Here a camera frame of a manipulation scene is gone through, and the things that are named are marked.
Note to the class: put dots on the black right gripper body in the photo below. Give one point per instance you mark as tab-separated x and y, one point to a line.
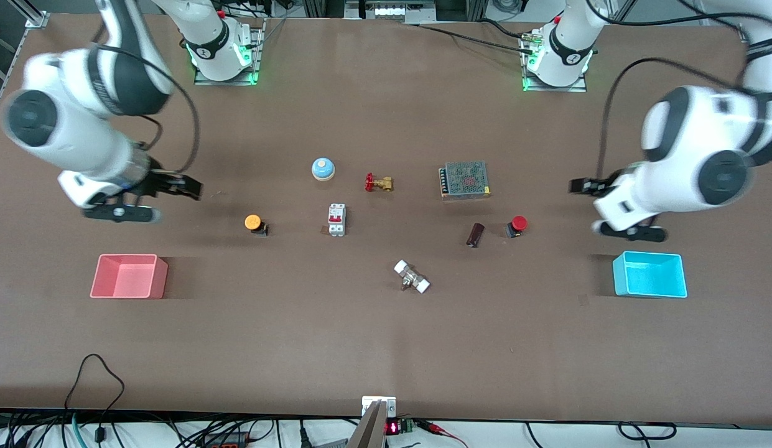
160	182

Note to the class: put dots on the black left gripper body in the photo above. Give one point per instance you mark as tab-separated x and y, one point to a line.
599	185

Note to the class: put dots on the yellow push button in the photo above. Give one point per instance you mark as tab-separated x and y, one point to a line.
254	223

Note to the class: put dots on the red push button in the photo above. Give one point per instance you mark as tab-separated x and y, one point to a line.
518	224

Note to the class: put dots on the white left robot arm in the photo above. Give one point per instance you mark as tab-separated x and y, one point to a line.
690	155

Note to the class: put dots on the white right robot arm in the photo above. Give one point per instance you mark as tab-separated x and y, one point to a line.
81	134

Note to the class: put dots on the pink plastic box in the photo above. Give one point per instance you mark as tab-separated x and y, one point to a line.
127	277

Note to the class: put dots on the cyan plastic box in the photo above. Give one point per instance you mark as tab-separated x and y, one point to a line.
650	275

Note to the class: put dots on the dark brown cylinder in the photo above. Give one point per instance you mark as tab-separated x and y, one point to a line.
475	234

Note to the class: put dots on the metal mesh power supply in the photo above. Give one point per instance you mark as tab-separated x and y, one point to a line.
465	179

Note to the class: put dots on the blue call bell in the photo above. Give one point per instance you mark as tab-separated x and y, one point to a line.
323	168

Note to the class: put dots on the white red circuit breaker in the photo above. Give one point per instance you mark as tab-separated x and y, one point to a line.
336	220

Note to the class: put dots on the metal fitting white ends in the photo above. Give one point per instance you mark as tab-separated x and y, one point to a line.
412	277

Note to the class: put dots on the red clip lead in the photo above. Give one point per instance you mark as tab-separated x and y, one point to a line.
441	430

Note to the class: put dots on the small red digit display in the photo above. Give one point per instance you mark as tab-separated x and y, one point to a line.
395	427

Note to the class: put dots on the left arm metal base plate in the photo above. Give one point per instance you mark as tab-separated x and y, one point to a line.
581	84

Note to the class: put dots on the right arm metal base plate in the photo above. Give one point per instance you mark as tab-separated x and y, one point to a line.
256	56

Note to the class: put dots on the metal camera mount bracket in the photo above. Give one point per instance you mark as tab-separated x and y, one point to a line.
374	423

